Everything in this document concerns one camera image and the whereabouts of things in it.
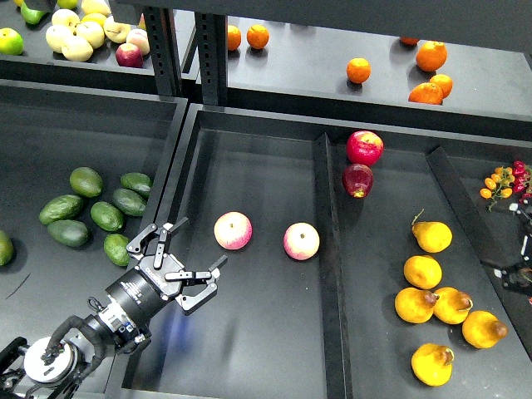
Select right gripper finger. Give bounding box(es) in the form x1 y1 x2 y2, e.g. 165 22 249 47
480 261 531 296
509 201 531 264

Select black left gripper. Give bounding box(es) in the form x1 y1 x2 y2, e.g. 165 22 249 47
106 217 228 326

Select stray green avocado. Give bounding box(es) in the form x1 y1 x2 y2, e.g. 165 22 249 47
103 234 130 267

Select stray yellow pear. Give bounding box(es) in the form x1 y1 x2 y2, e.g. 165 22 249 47
411 343 455 387

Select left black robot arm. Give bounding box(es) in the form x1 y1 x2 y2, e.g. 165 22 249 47
1 218 228 398

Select yellow pear lower right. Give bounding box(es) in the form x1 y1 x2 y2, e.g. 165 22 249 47
462 311 509 349

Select yellow pear lower middle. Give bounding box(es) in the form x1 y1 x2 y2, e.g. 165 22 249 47
433 287 473 325

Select green avocado centre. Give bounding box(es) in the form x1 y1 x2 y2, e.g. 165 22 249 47
91 201 125 232

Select green avocado middle right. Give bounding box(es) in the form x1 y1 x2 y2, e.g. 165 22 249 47
112 188 146 217

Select green avocado top right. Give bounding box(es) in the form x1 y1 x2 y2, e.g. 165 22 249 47
120 172 152 199

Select green avocado bottom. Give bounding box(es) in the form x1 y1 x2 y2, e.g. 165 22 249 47
47 219 90 248

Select yellow pear lower left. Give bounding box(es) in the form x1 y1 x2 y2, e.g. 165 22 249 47
394 287 440 324

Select green avocado top left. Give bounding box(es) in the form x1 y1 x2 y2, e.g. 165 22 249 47
69 166 103 198

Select green avocado at edge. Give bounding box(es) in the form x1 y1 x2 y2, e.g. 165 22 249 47
0 230 15 266

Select pale yellow pear front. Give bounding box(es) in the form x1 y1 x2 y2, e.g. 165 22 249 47
61 36 93 62

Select orange cherry tomato vine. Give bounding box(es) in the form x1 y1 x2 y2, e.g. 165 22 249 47
479 166 515 211

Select red chili peppers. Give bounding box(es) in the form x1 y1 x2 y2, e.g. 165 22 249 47
512 160 532 203

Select pink apple left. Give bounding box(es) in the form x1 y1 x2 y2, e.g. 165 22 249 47
214 211 253 250

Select pink apple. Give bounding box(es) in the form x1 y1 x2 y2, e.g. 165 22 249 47
214 211 253 250
283 222 320 261

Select black left tray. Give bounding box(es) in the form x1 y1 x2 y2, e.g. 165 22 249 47
1 80 188 346

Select black tray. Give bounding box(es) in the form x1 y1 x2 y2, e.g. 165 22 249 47
1 80 188 346
103 102 532 399

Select pink apple right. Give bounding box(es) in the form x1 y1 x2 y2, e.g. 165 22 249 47
283 222 320 261

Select orange right small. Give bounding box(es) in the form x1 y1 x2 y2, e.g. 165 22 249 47
430 74 453 98

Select orange front right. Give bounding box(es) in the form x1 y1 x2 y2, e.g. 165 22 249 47
408 82 443 105

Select black middle tray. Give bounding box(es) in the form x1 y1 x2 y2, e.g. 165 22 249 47
103 102 532 399

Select dark red apple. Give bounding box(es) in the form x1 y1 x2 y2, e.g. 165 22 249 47
342 164 373 199

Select bright red apple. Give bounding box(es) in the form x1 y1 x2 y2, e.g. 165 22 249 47
346 131 384 166

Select large orange top right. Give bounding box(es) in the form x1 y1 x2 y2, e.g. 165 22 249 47
416 41 448 72

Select orange under shelf edge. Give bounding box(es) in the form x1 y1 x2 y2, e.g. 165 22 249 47
399 37 420 46

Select red apple on shelf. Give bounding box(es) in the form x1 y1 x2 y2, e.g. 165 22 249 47
116 42 144 68

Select pink peach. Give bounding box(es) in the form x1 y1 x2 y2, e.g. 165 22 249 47
126 28 150 57

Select black left shelf post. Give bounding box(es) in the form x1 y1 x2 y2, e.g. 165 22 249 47
143 6 182 97

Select black shelf post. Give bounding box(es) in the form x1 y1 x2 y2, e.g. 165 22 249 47
195 12 228 106
143 6 182 97

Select orange behind post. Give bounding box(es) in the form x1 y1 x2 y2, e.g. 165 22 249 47
227 25 242 52

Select black right shelf post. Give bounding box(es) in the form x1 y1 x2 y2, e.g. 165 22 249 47
195 12 228 106

